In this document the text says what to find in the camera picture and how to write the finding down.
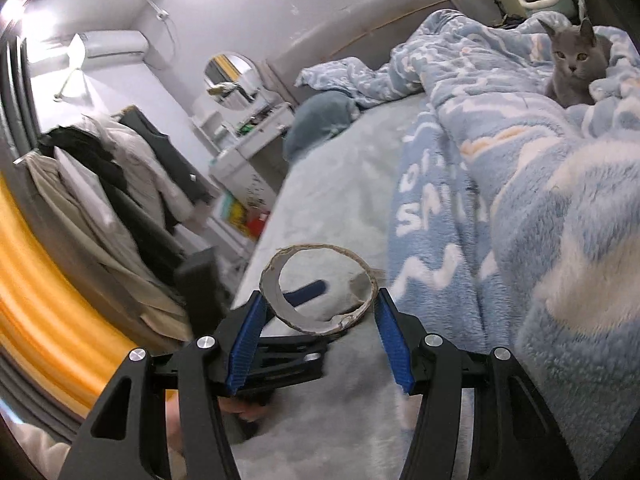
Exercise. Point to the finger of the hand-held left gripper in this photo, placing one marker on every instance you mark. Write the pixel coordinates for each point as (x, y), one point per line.
(295, 357)
(306, 293)

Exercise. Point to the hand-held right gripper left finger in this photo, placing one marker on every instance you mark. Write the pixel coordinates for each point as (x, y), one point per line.
(245, 345)

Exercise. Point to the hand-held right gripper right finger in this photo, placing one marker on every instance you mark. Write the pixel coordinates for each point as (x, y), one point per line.
(395, 345)

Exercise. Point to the brown cardboard tube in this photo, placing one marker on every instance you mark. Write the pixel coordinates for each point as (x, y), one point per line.
(361, 287)

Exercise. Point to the person's left hand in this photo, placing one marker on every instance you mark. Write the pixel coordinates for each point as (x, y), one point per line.
(247, 411)

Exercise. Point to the colourful picture board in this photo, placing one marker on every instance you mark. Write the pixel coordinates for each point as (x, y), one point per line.
(234, 212)

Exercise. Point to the red box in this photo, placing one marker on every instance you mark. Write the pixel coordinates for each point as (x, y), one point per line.
(258, 226)

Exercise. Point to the white dressing desk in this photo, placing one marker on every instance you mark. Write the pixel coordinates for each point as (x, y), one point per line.
(250, 160)

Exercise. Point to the white hanging garment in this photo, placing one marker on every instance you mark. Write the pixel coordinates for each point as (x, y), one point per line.
(140, 160)

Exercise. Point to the dark green hanging garment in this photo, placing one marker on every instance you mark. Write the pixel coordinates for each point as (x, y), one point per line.
(165, 145)

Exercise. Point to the yellow curtain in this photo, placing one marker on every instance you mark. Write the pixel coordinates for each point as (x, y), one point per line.
(50, 280)

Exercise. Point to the grey-blue pillow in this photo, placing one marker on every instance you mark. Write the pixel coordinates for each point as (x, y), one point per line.
(315, 122)

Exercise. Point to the black hanging garment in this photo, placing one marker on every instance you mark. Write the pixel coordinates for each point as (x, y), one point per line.
(85, 150)

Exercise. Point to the blue and white fleece blanket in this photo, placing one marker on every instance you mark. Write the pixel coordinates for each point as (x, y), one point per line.
(475, 135)

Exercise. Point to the white air conditioner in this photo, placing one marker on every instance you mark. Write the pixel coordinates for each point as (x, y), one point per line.
(115, 44)

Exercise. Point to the beige padded headboard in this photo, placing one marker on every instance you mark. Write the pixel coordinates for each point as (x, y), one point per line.
(350, 25)

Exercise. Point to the grey cat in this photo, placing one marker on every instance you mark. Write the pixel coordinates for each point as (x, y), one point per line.
(572, 67)

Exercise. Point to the arched wall mirror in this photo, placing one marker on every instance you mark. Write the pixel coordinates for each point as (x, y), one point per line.
(231, 72)

